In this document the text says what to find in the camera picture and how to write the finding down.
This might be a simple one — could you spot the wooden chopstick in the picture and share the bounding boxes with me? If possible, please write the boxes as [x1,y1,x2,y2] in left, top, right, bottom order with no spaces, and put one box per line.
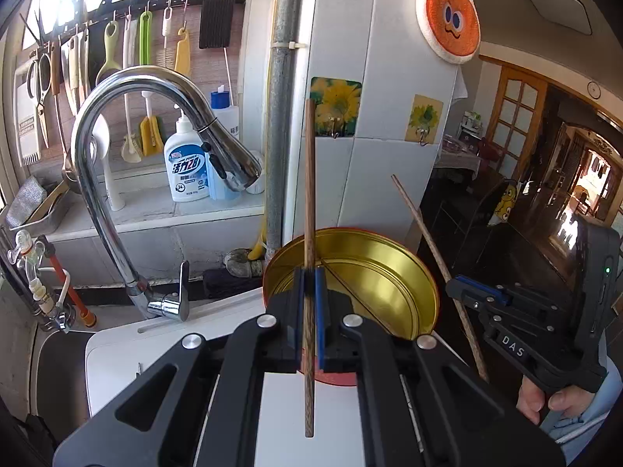
[391,174,489,383]
[304,99,317,438]

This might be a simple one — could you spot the wooden glass door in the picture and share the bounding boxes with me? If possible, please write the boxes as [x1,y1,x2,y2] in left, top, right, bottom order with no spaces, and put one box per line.
[491,65,552,172]

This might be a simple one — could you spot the white appliance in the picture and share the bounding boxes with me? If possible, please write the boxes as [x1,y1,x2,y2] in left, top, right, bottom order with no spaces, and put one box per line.
[85,284,484,467]

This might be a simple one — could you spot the orange hose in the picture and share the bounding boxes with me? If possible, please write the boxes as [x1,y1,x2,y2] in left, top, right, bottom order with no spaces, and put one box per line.
[48,248,97,328]

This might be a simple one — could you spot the yellow sponge brush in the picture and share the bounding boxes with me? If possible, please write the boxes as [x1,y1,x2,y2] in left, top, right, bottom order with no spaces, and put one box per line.
[139,90,165,157]

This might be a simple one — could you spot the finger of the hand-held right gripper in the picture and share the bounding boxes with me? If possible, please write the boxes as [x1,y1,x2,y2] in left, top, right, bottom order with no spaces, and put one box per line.
[455,275,576,325]
[445,278,536,367]

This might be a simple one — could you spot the white grater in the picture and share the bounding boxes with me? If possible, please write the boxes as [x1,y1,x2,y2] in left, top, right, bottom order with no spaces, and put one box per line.
[13,65,42,167]

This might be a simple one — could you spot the yellow cartoon chair cover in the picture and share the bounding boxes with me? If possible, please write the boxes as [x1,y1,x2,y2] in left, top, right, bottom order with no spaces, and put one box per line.
[487,179,519,227]

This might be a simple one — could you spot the carrot-shaped orange sponge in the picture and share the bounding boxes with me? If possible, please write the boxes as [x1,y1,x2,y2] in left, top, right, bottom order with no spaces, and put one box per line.
[416,0,483,65]

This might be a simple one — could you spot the person's right hand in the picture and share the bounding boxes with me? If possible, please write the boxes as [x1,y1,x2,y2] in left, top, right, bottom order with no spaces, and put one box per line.
[516,378,597,425]

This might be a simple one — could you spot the round gold tin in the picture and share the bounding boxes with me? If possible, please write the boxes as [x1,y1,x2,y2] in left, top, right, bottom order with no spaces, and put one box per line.
[262,227,441,388]

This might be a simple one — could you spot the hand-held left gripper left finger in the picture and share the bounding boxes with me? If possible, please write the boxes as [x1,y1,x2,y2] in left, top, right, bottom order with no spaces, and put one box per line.
[51,267,305,467]

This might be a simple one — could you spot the small sunflower hook sticker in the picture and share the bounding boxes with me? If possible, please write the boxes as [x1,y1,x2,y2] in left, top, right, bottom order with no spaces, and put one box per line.
[405,94,445,147]

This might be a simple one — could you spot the chrome faucet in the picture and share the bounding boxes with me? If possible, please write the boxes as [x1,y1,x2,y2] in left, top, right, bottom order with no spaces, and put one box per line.
[73,65,264,323]

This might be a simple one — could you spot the grey metal pipe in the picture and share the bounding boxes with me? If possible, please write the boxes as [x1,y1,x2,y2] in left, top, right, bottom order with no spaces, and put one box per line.
[263,0,305,264]

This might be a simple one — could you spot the light green spatula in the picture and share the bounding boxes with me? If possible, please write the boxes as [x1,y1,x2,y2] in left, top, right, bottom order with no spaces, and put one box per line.
[95,20,120,86]

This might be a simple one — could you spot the kitchen scissors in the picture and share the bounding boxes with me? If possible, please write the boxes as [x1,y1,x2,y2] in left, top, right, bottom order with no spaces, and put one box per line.
[26,47,53,149]

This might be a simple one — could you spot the round pipe flange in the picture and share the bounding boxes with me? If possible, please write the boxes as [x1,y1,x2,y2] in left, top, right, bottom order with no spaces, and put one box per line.
[224,248,266,278]

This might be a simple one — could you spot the yellow hose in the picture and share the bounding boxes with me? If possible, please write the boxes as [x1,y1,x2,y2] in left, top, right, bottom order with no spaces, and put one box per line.
[248,214,269,262]

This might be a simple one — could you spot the metal water valve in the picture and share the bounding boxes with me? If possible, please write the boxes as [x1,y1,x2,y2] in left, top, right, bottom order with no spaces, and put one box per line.
[7,231,74,334]

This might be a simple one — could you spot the large sunflower hook sticker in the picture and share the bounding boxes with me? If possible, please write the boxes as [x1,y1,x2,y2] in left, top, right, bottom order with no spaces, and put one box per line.
[310,77,364,138]

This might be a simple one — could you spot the black wall rack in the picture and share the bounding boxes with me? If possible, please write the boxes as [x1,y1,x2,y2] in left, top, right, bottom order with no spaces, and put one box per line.
[19,0,244,53]

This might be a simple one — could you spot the metal ladle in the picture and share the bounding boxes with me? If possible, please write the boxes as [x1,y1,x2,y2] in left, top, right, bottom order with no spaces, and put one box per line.
[51,39,81,194]

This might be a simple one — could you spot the small white container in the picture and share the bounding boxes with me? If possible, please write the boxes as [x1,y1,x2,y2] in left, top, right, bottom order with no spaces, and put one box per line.
[243,150,266,196]

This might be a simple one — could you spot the white long brush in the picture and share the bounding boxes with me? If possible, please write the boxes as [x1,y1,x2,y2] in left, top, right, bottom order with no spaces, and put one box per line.
[121,14,143,164]

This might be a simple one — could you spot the dark cloth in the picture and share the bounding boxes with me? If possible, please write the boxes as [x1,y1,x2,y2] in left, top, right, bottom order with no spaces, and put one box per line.
[202,267,266,300]

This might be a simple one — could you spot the black cutlery holder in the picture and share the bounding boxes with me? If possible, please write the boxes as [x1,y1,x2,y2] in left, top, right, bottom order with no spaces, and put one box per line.
[199,0,237,51]

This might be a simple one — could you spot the person's right forearm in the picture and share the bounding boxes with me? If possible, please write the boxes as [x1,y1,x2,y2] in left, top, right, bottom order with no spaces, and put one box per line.
[538,355,617,446]

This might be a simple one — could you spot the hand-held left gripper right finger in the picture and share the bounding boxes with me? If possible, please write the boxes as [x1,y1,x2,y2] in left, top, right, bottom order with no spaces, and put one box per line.
[314,267,568,467]

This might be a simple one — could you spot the steel sink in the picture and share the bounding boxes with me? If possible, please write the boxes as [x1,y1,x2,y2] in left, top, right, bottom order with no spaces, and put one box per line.
[36,330,98,441]

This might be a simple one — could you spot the translucent blue bottle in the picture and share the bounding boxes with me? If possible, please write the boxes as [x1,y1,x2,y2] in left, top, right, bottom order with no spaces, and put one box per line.
[207,85,243,200]

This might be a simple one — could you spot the white detergent bottle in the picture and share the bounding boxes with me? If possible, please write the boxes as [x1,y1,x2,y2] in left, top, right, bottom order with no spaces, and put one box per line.
[164,109,211,203]

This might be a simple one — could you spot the yellow hanging tool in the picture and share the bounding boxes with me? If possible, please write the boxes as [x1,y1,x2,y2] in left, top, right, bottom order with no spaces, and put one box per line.
[174,26,192,79]

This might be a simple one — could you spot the green loop-handled tool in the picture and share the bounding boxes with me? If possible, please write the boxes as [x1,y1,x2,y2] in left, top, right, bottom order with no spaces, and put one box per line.
[139,10,153,67]

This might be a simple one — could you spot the ceiling light panel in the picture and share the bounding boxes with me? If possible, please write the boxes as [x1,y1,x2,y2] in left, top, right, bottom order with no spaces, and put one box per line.
[523,0,593,36]

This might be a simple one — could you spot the metal tray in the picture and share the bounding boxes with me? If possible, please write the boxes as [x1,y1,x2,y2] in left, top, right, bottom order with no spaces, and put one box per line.
[5,177,75,237]

